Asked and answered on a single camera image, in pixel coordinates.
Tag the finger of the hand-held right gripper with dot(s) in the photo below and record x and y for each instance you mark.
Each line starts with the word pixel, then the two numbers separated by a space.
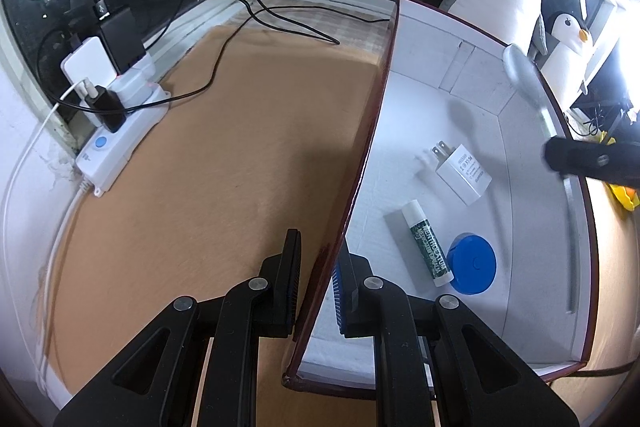
pixel 590 159

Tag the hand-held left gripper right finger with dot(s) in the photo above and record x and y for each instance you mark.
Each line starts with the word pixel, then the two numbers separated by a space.
pixel 339 302

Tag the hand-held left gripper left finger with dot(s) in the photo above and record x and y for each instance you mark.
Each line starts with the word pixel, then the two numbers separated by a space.
pixel 292 287

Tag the white green lip balm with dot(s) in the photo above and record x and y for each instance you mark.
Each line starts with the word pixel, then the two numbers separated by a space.
pixel 420 242

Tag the grey spoon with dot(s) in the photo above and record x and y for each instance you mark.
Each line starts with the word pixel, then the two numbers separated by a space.
pixel 522 69

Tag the white charger plug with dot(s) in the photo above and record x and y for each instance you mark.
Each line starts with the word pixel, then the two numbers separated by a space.
pixel 462 172

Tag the blue round lid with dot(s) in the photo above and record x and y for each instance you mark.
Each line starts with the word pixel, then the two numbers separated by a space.
pixel 472 264

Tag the white cardboard box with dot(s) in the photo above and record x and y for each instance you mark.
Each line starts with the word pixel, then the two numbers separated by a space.
pixel 400 117

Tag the black tripod stand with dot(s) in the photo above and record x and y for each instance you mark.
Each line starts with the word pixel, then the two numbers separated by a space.
pixel 617 119

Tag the yellow fruit bowl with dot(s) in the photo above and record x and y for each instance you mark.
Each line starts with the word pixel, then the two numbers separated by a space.
pixel 625 198

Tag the small penguin plush toy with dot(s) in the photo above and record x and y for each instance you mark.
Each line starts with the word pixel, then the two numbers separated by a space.
pixel 565 57

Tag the white power strip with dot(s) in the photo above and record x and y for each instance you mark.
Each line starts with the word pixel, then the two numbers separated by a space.
pixel 120 137

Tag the small black usb charger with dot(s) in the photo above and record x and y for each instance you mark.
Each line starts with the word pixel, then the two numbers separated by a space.
pixel 107 107

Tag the black power adapter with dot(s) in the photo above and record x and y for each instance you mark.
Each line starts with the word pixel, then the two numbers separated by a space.
pixel 122 39

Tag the white power adapter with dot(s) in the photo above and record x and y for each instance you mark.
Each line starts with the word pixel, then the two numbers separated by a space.
pixel 90 62

